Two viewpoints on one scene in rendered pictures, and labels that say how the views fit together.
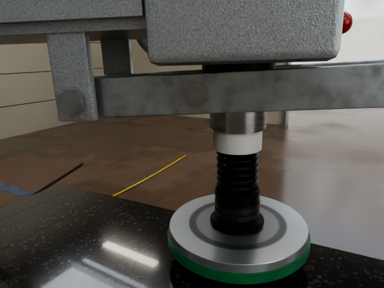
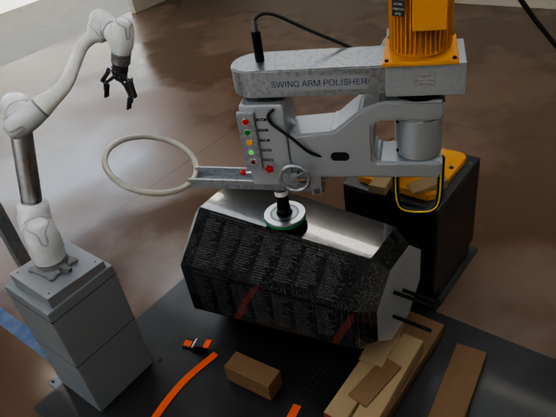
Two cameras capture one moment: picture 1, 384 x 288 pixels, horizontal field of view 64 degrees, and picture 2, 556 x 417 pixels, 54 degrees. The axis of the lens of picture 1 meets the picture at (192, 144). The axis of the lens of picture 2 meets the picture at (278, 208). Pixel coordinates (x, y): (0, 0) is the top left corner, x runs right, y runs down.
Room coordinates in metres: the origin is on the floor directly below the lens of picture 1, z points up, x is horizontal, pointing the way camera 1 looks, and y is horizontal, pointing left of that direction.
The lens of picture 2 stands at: (2.66, 0.30, 2.57)
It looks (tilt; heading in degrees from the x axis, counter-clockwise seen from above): 36 degrees down; 190
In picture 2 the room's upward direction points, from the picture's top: 10 degrees counter-clockwise
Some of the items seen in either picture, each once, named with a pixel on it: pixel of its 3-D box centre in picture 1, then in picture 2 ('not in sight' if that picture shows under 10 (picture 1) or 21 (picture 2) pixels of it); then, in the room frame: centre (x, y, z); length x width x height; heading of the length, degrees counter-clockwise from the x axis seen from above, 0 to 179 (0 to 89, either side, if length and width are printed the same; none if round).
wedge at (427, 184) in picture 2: not in sight; (427, 182); (0.11, 0.69, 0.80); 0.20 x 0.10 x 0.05; 104
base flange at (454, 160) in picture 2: not in sight; (411, 166); (-0.12, 0.64, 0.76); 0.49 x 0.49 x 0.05; 57
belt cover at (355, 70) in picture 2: not in sight; (343, 74); (0.48, 0.28, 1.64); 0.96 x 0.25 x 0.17; 82
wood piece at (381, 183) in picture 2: not in sight; (383, 180); (0.06, 0.46, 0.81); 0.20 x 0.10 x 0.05; 155
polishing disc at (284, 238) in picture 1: (236, 224); (285, 213); (0.43, -0.07, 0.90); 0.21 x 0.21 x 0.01
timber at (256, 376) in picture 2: not in sight; (253, 375); (0.81, -0.32, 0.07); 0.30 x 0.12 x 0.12; 62
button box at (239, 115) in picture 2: not in sight; (250, 141); (0.54, -0.15, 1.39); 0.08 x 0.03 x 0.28; 82
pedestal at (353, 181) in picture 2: not in sight; (411, 219); (-0.12, 0.64, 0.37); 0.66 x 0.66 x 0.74; 57
